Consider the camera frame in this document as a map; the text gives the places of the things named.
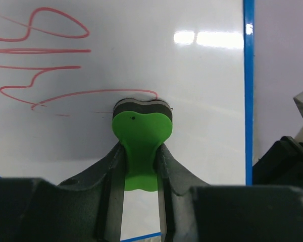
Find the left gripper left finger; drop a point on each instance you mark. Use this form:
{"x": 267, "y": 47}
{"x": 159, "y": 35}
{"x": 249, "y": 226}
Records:
{"x": 85, "y": 207}

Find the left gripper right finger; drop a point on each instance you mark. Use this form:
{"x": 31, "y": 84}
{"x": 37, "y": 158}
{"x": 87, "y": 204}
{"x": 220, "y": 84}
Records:
{"x": 192, "y": 210}

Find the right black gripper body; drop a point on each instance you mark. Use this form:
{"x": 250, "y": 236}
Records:
{"x": 281, "y": 165}

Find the green whiteboard eraser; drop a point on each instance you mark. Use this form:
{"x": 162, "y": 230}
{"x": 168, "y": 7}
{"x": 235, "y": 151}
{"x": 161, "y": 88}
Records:
{"x": 141, "y": 127}

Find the blue framed whiteboard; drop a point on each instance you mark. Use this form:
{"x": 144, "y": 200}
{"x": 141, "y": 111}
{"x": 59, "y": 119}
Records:
{"x": 65, "y": 64}

